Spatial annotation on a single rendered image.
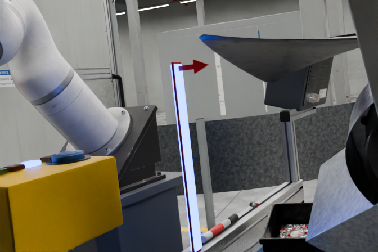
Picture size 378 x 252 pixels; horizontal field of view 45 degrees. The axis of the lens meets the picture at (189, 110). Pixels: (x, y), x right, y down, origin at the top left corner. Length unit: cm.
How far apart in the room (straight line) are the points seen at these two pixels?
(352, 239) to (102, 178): 32
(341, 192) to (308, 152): 201
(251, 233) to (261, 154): 155
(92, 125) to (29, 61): 20
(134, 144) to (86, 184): 51
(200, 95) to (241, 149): 461
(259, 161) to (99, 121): 158
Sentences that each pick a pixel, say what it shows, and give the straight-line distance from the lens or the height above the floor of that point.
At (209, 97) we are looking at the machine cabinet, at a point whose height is 95.
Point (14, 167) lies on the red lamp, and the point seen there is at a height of 108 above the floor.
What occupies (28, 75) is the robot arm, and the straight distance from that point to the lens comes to 99.
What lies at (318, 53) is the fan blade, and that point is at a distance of 71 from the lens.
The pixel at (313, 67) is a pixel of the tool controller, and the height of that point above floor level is 116.
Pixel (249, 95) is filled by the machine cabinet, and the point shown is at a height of 92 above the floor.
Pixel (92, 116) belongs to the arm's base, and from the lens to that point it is 105.
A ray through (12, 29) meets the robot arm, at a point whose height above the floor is 129.
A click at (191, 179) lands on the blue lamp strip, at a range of 78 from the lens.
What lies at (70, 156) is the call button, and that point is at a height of 108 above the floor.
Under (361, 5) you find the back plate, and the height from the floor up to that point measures 119.
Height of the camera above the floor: 115
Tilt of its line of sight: 3 degrees down
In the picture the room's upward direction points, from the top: 6 degrees counter-clockwise
